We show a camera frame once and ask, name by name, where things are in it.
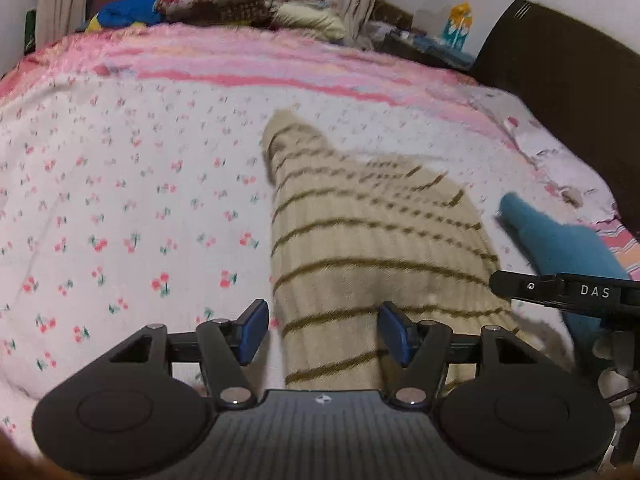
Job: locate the dark bedside table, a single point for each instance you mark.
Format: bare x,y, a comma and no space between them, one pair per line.
396,36

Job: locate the pink striped blanket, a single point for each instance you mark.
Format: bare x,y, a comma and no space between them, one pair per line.
44,88

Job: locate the teal fleece folded garment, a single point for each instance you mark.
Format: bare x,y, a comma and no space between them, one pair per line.
553,247

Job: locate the beige left curtain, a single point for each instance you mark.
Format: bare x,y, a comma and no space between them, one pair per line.
62,0

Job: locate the pale green pillow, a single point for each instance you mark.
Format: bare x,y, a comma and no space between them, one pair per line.
311,19

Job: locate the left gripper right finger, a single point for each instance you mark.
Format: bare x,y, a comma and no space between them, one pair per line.
420,349

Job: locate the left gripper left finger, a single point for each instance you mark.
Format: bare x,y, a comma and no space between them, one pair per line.
227,346

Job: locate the dark wooden headboard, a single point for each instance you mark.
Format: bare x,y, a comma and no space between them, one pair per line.
580,83

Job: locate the white floral pillowcase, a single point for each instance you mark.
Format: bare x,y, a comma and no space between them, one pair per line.
577,183

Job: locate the blue and yellow clothing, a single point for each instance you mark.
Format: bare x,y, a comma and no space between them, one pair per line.
125,13

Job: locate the beige striped ribbed sweater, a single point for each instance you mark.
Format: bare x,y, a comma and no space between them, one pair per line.
348,235

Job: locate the cherry print bed sheet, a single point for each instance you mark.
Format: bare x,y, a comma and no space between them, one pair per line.
144,213

